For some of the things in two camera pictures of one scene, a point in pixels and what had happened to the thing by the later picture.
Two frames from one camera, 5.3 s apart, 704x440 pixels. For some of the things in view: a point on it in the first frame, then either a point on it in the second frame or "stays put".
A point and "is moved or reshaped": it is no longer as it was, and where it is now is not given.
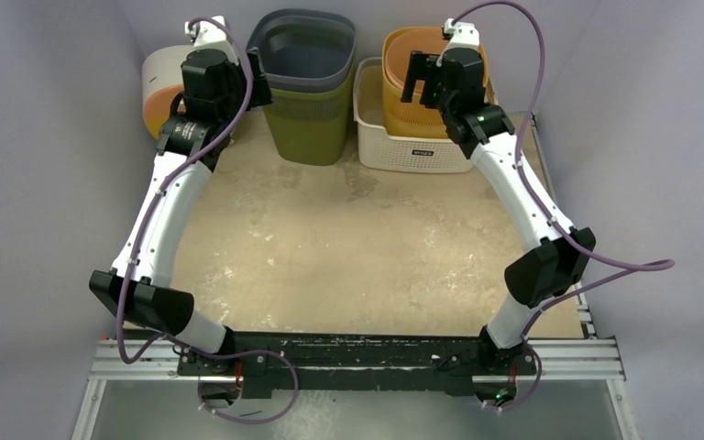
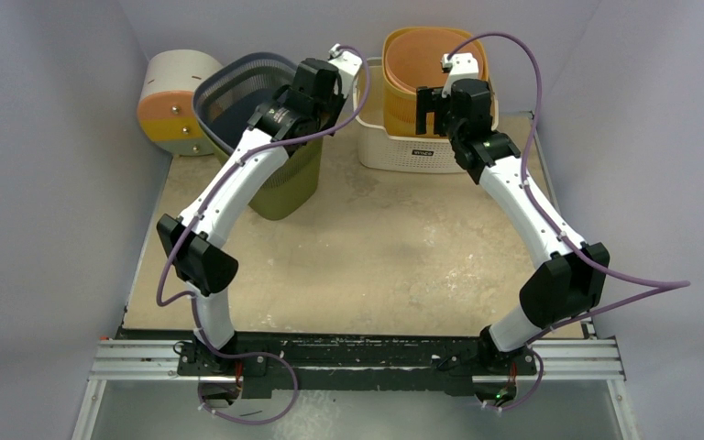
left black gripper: (258, 94) -> (339, 100)
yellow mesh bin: (414, 118) stays put
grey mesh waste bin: (304, 50) is moved or reshaped
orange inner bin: (400, 44) stays put
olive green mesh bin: (312, 128) is moved or reshaped
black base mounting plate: (285, 364) stays put
